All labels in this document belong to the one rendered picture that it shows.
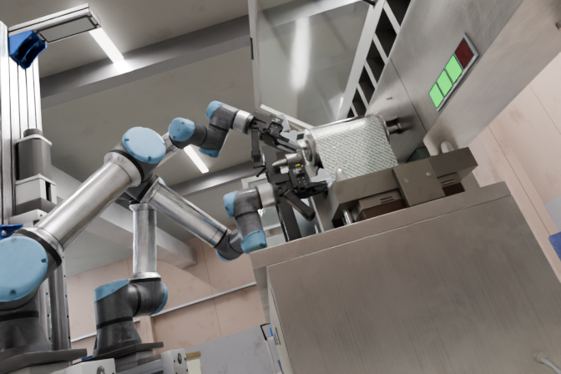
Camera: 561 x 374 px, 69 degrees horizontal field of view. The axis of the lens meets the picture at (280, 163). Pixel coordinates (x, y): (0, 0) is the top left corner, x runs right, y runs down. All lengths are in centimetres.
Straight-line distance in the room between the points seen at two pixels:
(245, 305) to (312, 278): 1173
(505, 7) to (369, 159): 60
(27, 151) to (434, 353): 131
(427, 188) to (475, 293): 27
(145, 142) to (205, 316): 1188
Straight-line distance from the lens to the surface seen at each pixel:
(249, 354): 1263
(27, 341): 109
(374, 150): 137
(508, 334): 107
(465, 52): 110
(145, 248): 164
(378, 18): 152
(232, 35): 521
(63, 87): 565
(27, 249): 99
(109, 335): 152
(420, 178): 112
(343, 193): 108
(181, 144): 139
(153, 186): 127
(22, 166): 155
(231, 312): 1274
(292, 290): 95
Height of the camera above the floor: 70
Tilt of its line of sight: 23 degrees up
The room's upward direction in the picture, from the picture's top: 18 degrees counter-clockwise
